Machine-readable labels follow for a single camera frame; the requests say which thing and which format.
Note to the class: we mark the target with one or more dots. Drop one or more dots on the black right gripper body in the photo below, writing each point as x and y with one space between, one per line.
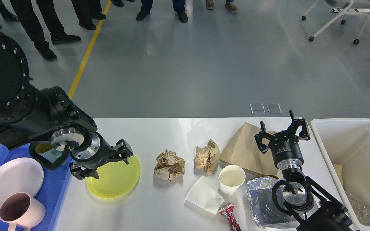
286 152

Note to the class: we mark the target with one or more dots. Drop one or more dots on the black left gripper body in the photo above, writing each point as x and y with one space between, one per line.
93 152

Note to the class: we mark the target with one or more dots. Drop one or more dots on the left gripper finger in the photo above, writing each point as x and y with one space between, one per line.
122 151
82 170

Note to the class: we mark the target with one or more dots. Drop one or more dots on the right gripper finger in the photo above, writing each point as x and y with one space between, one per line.
298 129
273 140

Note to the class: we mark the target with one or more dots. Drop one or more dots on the yellow plastic plate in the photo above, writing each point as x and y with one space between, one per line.
115 178

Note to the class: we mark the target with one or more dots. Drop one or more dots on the pink ribbed mug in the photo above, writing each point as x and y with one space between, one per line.
22 210

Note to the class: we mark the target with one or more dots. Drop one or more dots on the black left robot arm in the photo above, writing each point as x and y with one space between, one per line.
49 120

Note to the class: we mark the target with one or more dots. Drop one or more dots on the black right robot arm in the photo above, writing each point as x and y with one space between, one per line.
298 195

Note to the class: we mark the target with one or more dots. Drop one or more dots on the flat brown paper bag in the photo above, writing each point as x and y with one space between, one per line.
242 150

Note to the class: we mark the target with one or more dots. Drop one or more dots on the blue plastic tray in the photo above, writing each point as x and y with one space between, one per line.
52 190

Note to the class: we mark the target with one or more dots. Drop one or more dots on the floor outlet cover pair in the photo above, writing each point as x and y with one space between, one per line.
260 108

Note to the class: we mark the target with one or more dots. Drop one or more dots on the grey-blue mug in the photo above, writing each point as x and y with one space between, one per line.
48 152

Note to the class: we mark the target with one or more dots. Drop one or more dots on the silver foil bag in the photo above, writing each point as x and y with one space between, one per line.
263 211

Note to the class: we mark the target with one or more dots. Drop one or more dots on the white paper cup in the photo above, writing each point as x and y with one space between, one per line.
230 178

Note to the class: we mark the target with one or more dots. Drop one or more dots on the crumpled brown paper ball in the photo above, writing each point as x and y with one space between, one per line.
169 166

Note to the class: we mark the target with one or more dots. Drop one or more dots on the white plastic bin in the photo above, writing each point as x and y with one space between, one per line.
345 146

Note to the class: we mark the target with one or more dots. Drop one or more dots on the crumpled tan paper ball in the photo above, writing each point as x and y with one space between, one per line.
207 158

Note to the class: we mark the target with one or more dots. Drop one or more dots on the white round plate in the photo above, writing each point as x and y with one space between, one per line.
22 175

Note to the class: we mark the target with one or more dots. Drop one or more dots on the red snack wrapper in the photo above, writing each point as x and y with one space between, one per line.
227 211

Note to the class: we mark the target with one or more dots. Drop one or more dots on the white paper napkin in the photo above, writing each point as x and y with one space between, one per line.
205 196

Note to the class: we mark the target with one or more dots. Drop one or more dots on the crumpled plastic in bin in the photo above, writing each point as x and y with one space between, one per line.
361 209

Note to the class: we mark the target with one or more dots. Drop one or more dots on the white rolling chair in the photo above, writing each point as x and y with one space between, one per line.
347 7

